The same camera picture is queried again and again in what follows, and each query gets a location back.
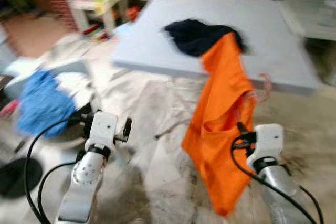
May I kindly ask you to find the orange t-shirt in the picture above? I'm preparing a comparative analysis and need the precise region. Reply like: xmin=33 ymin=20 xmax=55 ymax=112
xmin=181 ymin=31 xmax=258 ymax=217

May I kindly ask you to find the blue knit garment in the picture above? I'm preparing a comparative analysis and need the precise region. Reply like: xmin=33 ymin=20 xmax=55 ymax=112
xmin=16 ymin=69 xmax=77 ymax=140

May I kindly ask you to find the white garment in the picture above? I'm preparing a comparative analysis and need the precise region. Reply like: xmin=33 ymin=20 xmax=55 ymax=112
xmin=52 ymin=72 xmax=95 ymax=109

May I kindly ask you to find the light blue child chair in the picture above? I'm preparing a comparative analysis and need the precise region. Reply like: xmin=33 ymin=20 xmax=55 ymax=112
xmin=3 ymin=59 xmax=92 ymax=99

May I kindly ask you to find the grey folding table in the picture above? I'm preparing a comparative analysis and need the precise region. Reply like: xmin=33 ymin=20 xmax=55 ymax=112
xmin=111 ymin=0 xmax=321 ymax=140

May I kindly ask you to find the navy garment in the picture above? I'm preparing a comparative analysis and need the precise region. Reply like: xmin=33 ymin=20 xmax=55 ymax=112
xmin=164 ymin=18 xmax=246 ymax=58

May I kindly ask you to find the black standing fan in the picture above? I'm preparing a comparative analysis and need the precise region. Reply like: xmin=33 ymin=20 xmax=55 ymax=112
xmin=0 ymin=157 xmax=44 ymax=199

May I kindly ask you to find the pink toy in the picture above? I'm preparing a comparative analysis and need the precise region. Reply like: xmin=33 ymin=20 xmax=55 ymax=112
xmin=0 ymin=101 xmax=19 ymax=120

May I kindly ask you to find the small white table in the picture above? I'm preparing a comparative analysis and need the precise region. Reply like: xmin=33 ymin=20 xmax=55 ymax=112
xmin=68 ymin=0 xmax=127 ymax=36

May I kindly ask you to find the white plastic table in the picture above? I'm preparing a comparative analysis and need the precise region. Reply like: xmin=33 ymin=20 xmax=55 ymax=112
xmin=278 ymin=0 xmax=336 ymax=41

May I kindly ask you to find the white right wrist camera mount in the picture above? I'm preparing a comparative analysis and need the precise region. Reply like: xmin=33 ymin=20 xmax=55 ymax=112
xmin=247 ymin=124 xmax=285 ymax=169

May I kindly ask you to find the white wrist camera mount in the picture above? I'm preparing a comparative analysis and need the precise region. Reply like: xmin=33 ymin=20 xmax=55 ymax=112
xmin=247 ymin=124 xmax=285 ymax=169
xmin=84 ymin=111 xmax=119 ymax=154

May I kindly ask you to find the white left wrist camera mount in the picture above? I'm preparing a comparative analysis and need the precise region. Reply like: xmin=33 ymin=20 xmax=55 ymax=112
xmin=84 ymin=111 xmax=119 ymax=154

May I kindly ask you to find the long black right arm cable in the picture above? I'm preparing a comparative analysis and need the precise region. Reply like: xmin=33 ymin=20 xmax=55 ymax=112
xmin=231 ymin=136 xmax=316 ymax=224

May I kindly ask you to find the long black arm cable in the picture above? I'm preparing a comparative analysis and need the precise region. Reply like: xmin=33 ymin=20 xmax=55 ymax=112
xmin=231 ymin=136 xmax=316 ymax=224
xmin=24 ymin=116 xmax=87 ymax=222

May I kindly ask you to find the short black right arm cable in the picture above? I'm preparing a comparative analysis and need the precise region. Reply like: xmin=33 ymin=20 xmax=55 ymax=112
xmin=286 ymin=169 xmax=324 ymax=224

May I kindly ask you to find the short black arm cable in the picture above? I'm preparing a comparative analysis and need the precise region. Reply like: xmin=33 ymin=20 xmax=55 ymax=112
xmin=37 ymin=160 xmax=77 ymax=219
xmin=286 ymin=169 xmax=324 ymax=224

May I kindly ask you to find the short black left arm cable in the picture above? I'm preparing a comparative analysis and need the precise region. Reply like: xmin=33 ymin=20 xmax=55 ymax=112
xmin=37 ymin=160 xmax=77 ymax=219

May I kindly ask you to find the long black left arm cable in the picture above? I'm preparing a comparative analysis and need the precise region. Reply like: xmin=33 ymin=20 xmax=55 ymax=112
xmin=24 ymin=116 xmax=87 ymax=222

